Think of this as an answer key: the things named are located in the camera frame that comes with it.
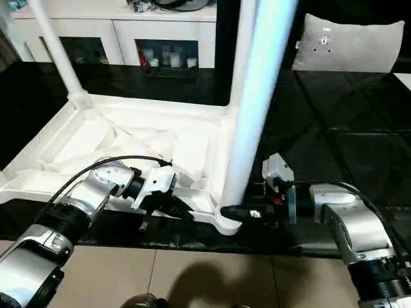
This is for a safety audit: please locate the dark round device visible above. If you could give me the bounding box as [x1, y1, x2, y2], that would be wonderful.
[153, 0, 210, 13]

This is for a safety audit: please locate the white plastic table top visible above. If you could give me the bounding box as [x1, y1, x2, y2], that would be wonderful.
[0, 92, 245, 237]

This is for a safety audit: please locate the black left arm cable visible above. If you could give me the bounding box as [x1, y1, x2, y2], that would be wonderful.
[34, 155, 175, 226]

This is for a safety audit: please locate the beige curtain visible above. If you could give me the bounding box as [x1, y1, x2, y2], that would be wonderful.
[0, 27, 21, 70]

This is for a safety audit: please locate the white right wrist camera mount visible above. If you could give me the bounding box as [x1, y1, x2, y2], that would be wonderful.
[261, 152, 299, 226]

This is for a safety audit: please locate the white glass-door cabinet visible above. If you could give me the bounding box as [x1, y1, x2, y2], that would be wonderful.
[9, 0, 218, 70]

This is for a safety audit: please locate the dark robot left foot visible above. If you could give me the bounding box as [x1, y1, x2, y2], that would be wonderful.
[123, 291, 168, 308]

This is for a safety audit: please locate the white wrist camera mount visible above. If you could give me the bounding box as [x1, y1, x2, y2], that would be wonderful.
[261, 152, 299, 226]
[130, 166, 180, 210]

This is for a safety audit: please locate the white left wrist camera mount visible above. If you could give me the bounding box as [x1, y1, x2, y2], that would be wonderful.
[130, 166, 180, 210]

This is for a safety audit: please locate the black box with gold label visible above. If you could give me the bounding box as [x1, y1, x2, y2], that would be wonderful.
[214, 0, 310, 107]

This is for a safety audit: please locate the grey cushion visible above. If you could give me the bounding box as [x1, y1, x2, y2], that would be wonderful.
[290, 12, 406, 74]

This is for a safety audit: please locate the black work mat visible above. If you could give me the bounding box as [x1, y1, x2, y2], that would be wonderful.
[0, 60, 411, 259]

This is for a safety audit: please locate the white flat board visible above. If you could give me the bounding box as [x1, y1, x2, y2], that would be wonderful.
[393, 72, 411, 91]

